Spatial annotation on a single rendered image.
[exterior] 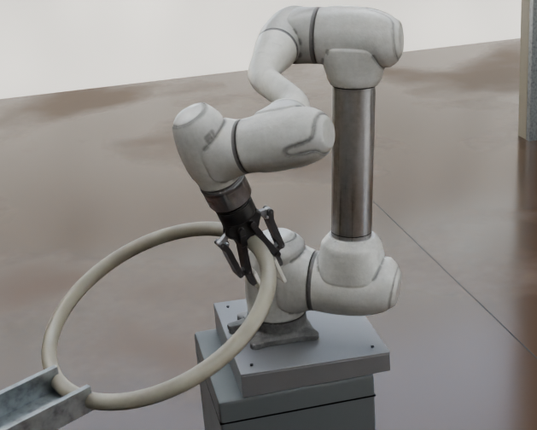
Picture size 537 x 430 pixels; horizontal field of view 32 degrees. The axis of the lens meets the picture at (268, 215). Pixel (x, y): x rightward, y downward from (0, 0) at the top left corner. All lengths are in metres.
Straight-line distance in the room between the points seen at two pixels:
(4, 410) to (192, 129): 0.61
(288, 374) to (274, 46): 0.80
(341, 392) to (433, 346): 1.82
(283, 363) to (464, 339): 2.00
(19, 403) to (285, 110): 0.72
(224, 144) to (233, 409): 0.86
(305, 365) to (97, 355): 2.13
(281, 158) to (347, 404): 0.93
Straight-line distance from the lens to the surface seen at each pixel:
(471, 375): 3.98
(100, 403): 1.71
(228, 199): 1.77
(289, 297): 2.34
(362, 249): 2.27
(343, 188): 2.24
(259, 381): 2.32
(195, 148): 1.70
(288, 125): 1.64
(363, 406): 2.44
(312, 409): 2.40
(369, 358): 2.38
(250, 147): 1.67
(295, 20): 2.17
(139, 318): 4.62
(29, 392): 1.80
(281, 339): 2.41
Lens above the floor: 2.01
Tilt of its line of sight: 20 degrees down
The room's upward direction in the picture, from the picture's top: 4 degrees counter-clockwise
